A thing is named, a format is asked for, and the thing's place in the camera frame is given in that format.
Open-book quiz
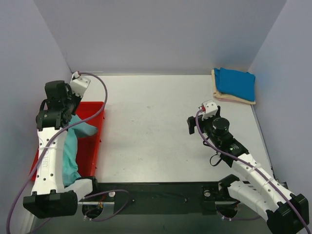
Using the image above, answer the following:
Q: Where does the teal t shirt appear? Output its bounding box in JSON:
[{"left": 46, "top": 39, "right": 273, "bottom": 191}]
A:
[{"left": 62, "top": 122, "right": 98, "bottom": 187}]

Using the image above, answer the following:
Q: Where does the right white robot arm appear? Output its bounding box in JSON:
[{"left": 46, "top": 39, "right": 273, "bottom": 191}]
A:
[{"left": 187, "top": 100, "right": 311, "bottom": 234}]

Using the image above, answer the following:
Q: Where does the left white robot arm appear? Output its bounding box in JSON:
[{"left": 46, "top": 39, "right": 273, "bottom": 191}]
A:
[{"left": 23, "top": 78, "right": 100, "bottom": 219}]

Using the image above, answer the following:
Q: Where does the folded pink t shirt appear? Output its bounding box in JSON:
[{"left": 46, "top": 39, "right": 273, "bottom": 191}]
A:
[{"left": 216, "top": 97, "right": 237, "bottom": 102}]

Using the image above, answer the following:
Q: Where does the folded beige t shirt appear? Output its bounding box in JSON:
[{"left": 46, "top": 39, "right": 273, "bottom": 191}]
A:
[{"left": 211, "top": 69, "right": 256, "bottom": 105}]

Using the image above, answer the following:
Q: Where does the red plastic bin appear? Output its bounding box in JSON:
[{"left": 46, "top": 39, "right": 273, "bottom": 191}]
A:
[{"left": 29, "top": 101, "right": 106, "bottom": 181}]

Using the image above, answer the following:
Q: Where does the folded blue t shirt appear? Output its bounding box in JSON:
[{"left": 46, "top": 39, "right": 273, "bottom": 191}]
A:
[{"left": 214, "top": 67, "right": 255, "bottom": 102}]

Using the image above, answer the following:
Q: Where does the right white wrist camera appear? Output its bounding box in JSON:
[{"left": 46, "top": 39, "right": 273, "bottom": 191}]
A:
[{"left": 201, "top": 100, "right": 218, "bottom": 120}]

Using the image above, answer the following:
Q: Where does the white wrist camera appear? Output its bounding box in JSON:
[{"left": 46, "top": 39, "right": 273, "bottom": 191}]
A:
[
  {"left": 70, "top": 72, "right": 91, "bottom": 98},
  {"left": 201, "top": 100, "right": 218, "bottom": 120}
]

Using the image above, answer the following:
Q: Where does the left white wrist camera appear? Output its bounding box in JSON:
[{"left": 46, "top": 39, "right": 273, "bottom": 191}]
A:
[{"left": 70, "top": 72, "right": 91, "bottom": 98}]

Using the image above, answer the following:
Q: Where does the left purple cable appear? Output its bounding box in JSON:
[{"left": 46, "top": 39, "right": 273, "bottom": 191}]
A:
[{"left": 6, "top": 71, "right": 108, "bottom": 234}]

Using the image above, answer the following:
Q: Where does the purple cable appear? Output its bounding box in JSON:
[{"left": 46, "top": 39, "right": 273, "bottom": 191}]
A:
[
  {"left": 6, "top": 71, "right": 108, "bottom": 234},
  {"left": 196, "top": 109, "right": 311, "bottom": 234}
]

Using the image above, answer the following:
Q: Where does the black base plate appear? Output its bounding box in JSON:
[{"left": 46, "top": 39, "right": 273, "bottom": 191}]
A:
[{"left": 82, "top": 182, "right": 239, "bottom": 215}]

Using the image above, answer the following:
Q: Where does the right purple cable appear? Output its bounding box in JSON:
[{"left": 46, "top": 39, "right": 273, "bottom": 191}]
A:
[{"left": 196, "top": 109, "right": 311, "bottom": 234}]

